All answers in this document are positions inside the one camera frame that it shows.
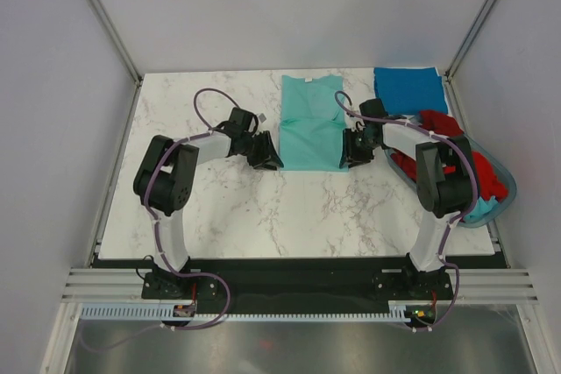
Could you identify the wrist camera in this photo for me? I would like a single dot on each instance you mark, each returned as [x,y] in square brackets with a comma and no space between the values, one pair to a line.
[373,108]
[245,120]

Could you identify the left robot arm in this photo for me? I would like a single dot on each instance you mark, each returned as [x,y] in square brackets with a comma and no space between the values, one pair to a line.
[166,175]

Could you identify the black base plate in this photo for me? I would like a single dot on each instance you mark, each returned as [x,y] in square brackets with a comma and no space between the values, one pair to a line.
[214,268]

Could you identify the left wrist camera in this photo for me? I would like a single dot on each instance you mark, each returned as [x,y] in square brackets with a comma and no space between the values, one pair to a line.
[245,120]

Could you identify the translucent blue plastic basket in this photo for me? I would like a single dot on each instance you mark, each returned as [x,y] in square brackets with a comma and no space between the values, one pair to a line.
[497,188]

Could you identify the white slotted cable duct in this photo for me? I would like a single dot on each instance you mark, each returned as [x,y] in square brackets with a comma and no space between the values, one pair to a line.
[177,313]

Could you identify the teal t shirt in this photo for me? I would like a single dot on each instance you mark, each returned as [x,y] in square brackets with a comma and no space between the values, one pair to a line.
[481,209]
[311,124]

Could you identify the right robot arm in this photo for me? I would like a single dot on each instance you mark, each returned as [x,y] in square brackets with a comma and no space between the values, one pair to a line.
[446,180]

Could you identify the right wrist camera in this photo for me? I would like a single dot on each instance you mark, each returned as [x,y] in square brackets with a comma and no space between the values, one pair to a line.
[373,108]

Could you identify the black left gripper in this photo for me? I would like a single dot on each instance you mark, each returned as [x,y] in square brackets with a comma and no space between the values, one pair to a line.
[267,158]

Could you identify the aluminium frame rail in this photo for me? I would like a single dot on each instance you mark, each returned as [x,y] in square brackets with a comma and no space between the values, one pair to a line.
[469,286]

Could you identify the folded blue t shirt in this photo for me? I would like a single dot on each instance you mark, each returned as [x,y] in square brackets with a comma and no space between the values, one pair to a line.
[408,91]

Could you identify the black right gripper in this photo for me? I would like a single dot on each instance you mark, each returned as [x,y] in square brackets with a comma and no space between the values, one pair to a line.
[351,156]

